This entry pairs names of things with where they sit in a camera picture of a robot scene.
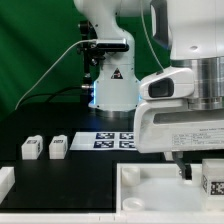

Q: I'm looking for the white square tabletop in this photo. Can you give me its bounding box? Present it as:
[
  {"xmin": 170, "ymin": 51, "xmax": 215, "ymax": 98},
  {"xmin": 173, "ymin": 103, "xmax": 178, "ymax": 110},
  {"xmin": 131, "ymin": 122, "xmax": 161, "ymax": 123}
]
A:
[{"xmin": 115, "ymin": 162, "xmax": 224, "ymax": 215}]

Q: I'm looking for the white front table strip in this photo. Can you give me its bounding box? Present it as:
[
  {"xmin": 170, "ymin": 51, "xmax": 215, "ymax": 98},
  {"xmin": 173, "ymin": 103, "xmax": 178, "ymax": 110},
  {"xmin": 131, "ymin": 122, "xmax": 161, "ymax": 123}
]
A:
[{"xmin": 0, "ymin": 213, "xmax": 224, "ymax": 224}]

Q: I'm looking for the white sheet with markers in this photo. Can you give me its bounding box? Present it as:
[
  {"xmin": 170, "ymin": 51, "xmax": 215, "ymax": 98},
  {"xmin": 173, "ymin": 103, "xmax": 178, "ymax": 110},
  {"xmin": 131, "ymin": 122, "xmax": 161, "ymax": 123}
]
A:
[{"xmin": 70, "ymin": 132, "xmax": 135, "ymax": 151}]

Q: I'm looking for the white left obstacle bar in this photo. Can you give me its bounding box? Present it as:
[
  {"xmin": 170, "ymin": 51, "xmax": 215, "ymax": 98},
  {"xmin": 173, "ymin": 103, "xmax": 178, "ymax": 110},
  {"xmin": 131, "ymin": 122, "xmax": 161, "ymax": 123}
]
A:
[{"xmin": 0, "ymin": 167, "xmax": 15, "ymax": 204}]

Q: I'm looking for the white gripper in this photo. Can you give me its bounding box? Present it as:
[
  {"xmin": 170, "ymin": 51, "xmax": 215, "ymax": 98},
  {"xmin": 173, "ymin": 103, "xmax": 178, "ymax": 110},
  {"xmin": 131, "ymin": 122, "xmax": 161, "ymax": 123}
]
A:
[{"xmin": 134, "ymin": 100, "xmax": 224, "ymax": 180}]

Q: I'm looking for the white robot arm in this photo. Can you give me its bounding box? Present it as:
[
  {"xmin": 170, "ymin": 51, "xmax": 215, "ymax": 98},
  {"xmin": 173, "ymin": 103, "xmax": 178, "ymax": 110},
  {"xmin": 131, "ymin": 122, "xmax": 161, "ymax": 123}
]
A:
[{"xmin": 73, "ymin": 0, "xmax": 224, "ymax": 179}]

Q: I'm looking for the black cable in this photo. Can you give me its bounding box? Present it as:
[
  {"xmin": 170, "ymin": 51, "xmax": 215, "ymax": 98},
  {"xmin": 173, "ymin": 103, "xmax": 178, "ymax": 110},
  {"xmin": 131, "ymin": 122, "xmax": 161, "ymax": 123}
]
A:
[{"xmin": 19, "ymin": 87, "xmax": 84, "ymax": 107}]

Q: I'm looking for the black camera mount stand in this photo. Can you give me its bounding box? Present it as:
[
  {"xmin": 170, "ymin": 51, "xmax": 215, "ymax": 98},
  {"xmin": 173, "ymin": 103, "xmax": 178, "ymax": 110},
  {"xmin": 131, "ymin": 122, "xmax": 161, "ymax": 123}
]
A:
[{"xmin": 77, "ymin": 20, "xmax": 129, "ymax": 89}]

